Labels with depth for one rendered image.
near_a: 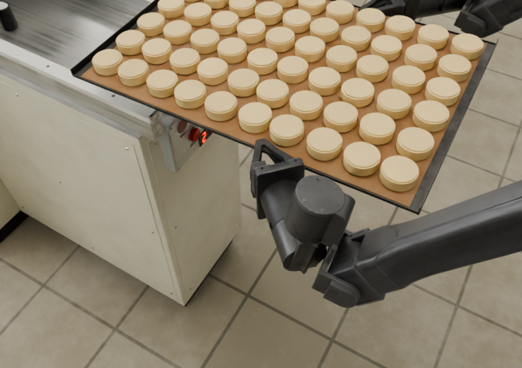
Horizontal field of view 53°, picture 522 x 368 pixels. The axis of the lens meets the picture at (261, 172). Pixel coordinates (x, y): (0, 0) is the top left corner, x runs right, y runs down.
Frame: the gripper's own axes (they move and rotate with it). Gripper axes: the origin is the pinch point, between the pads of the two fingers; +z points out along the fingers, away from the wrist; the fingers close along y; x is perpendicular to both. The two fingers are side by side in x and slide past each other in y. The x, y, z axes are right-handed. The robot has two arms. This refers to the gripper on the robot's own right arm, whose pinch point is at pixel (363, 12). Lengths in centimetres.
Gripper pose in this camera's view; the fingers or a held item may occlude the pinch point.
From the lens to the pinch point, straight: 102.3
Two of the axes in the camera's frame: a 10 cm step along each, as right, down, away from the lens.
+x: 2.6, 7.5, -6.1
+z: -9.7, 2.1, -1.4
